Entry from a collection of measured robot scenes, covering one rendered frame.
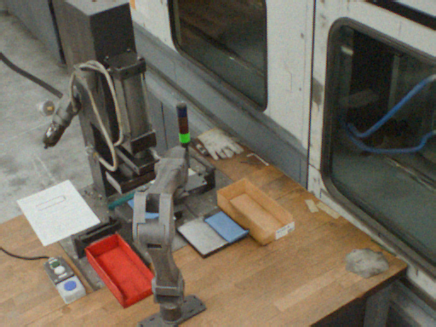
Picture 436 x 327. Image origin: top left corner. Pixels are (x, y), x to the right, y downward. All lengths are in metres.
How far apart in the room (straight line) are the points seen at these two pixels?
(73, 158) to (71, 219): 1.93
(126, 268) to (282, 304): 0.50
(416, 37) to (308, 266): 0.73
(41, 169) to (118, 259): 2.16
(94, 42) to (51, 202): 0.75
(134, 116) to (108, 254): 0.48
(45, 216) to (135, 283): 0.49
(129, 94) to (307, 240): 0.73
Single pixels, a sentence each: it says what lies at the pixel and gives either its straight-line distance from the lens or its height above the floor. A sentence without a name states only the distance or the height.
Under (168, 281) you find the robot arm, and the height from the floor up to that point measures 1.08.
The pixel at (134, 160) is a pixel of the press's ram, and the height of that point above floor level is 1.18.
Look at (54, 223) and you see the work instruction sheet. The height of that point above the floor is 0.90.
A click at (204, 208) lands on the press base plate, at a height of 0.90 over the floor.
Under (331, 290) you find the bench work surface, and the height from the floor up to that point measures 0.90.
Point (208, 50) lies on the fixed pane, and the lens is 2.75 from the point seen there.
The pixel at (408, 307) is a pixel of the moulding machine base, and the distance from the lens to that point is 2.16.
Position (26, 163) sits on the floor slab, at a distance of 4.20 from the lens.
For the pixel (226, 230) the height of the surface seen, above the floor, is 0.92.
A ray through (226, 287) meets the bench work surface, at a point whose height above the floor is 0.90.
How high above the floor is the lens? 2.30
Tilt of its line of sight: 39 degrees down
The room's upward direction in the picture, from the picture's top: 8 degrees counter-clockwise
